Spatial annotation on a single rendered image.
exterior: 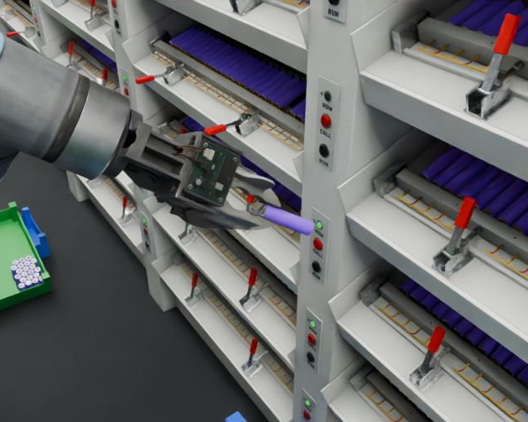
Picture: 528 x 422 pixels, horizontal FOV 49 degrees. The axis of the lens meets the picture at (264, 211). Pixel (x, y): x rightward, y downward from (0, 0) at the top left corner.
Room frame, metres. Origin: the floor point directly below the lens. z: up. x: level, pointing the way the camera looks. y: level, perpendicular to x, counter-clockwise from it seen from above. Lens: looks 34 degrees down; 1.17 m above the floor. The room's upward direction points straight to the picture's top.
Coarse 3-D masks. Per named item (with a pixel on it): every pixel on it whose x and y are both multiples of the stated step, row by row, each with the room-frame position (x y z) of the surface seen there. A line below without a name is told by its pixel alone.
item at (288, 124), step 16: (160, 48) 1.21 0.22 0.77; (192, 64) 1.10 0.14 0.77; (208, 80) 1.05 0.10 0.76; (224, 80) 1.01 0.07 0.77; (240, 96) 0.95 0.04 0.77; (256, 96) 0.93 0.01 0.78; (240, 112) 0.93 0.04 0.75; (272, 112) 0.88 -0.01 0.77; (272, 128) 0.86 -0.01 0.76; (288, 128) 0.83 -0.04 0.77; (304, 128) 0.81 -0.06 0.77
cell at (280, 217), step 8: (264, 208) 0.58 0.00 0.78; (272, 208) 0.58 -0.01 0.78; (264, 216) 0.57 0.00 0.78; (272, 216) 0.57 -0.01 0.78; (280, 216) 0.57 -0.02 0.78; (288, 216) 0.58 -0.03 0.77; (296, 216) 0.58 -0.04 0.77; (280, 224) 0.57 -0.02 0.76; (288, 224) 0.57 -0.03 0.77; (296, 224) 0.57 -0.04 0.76; (304, 224) 0.58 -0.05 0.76; (312, 224) 0.58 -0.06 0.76; (304, 232) 0.57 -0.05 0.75
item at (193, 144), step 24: (144, 144) 0.49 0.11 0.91; (168, 144) 0.52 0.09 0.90; (192, 144) 0.53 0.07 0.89; (216, 144) 0.53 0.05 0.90; (120, 168) 0.49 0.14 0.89; (144, 168) 0.50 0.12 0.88; (168, 168) 0.51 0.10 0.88; (192, 168) 0.50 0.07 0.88; (216, 168) 0.51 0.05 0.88; (168, 192) 0.50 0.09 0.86; (192, 192) 0.49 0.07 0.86; (216, 192) 0.50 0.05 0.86
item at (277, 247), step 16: (160, 112) 1.26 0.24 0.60; (176, 112) 1.28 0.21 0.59; (160, 128) 1.24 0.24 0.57; (176, 128) 1.22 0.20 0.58; (192, 128) 1.21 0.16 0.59; (240, 192) 0.98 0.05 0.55; (288, 192) 0.92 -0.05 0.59; (240, 208) 0.94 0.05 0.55; (256, 208) 0.93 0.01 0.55; (288, 208) 0.88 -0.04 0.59; (240, 240) 0.90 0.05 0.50; (256, 240) 0.85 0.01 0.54; (272, 240) 0.84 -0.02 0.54; (288, 240) 0.83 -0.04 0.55; (256, 256) 0.85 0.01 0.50; (272, 256) 0.80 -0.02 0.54; (288, 256) 0.79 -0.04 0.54; (288, 272) 0.76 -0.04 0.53
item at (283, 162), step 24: (168, 24) 1.28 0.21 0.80; (192, 24) 1.31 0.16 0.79; (144, 48) 1.25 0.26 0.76; (240, 48) 1.16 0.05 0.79; (144, 72) 1.18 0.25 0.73; (288, 72) 1.02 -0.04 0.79; (168, 96) 1.11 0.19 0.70; (192, 96) 1.04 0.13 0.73; (216, 120) 0.94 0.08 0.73; (240, 144) 0.88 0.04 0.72; (264, 144) 0.84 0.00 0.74; (288, 144) 0.82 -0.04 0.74; (264, 168) 0.83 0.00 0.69; (288, 168) 0.77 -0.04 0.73
